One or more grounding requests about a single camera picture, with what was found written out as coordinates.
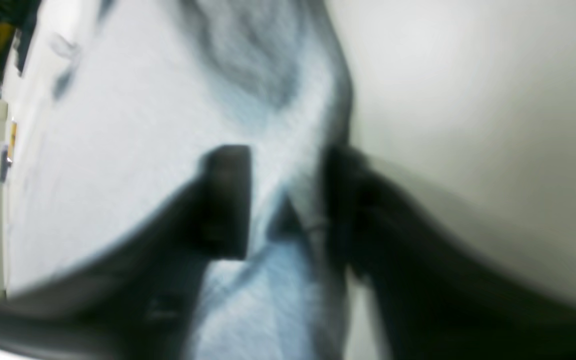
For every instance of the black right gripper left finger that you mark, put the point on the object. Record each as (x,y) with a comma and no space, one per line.
(136,301)

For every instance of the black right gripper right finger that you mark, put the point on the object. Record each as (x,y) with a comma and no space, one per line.
(435,302)

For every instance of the grey T-shirt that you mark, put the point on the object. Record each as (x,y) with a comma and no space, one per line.
(159,84)

